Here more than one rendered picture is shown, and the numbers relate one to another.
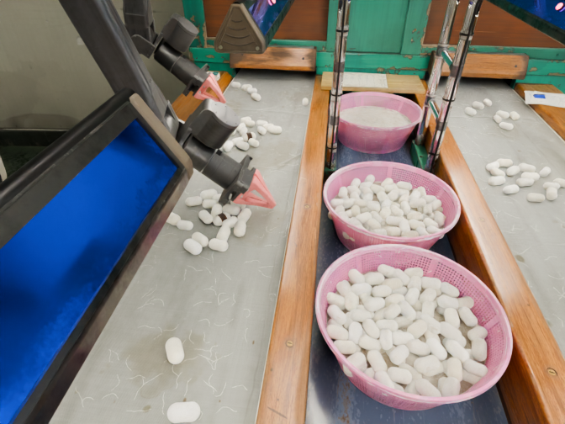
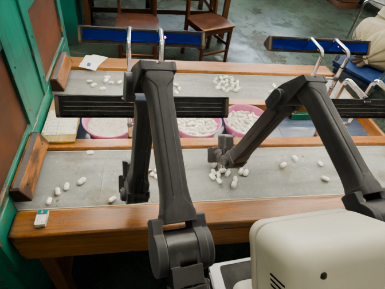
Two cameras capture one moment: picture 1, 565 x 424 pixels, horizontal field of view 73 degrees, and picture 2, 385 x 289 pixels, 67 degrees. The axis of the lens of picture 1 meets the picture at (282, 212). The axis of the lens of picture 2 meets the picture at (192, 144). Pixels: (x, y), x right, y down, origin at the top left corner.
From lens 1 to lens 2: 1.48 m
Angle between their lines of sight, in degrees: 77
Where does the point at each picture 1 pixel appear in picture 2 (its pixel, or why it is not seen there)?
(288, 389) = (281, 139)
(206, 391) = (287, 157)
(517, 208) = (185, 93)
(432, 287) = (231, 117)
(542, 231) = (196, 92)
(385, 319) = (246, 127)
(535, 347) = (247, 102)
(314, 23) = (20, 121)
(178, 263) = (252, 176)
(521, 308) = (236, 101)
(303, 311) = not seen: hidden behind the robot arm
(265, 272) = not seen: hidden behind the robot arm
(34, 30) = not seen: outside the picture
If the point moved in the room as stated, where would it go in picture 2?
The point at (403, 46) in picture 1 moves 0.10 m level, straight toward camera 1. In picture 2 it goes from (44, 90) to (66, 92)
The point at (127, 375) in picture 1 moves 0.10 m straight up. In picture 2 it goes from (293, 174) to (301, 160)
